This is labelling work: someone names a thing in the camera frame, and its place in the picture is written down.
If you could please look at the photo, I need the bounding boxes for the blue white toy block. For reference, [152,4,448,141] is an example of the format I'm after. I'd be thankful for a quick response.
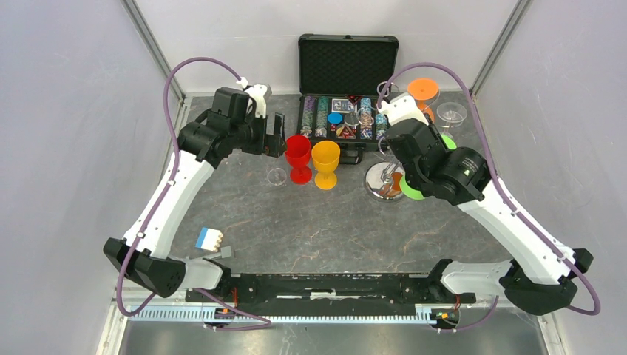
[195,227,224,251]

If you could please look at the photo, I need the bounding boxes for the red wine glass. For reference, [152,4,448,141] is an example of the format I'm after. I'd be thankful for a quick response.
[285,135,312,185]

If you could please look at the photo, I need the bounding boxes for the playing card deck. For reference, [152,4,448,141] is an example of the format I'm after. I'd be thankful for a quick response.
[331,98,357,113]

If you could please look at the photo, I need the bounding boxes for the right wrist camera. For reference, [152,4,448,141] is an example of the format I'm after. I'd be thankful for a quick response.
[379,92,430,126]

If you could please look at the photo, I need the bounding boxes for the blue poker chip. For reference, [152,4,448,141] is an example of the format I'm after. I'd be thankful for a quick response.
[328,112,343,125]

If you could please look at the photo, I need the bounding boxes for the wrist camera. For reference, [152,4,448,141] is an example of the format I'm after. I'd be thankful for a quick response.
[236,77,272,118]
[379,92,430,126]

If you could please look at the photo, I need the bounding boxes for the clear wine glass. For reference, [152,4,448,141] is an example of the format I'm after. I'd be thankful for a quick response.
[266,157,288,186]
[436,102,468,140]

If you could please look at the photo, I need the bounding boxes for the yellow wine glass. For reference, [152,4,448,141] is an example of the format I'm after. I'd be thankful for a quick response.
[311,140,340,190]

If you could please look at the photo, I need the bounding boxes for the grey toy block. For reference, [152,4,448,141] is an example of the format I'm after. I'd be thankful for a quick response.
[214,246,234,259]

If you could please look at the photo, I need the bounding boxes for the chrome wine glass rack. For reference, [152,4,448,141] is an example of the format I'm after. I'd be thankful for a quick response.
[357,98,404,202]

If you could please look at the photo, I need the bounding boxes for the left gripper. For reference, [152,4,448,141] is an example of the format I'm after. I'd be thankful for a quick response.
[231,109,288,158]

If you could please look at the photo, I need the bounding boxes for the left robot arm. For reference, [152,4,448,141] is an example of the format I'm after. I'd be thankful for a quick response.
[103,84,286,302]

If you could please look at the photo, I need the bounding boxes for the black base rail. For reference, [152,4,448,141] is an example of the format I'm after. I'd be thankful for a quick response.
[211,266,476,317]

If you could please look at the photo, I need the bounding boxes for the green wine glass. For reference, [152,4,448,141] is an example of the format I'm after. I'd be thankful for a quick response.
[399,134,457,200]

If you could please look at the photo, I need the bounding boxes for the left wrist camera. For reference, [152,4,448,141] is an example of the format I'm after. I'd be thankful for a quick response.
[236,77,272,118]

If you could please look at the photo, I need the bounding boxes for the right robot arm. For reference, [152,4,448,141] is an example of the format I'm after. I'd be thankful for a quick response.
[385,118,594,315]

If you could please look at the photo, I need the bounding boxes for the orange wine glass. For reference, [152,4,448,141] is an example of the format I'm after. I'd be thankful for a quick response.
[407,78,440,123]

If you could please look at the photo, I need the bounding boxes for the black poker chip case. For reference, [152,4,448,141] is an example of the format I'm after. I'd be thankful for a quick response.
[296,34,399,165]

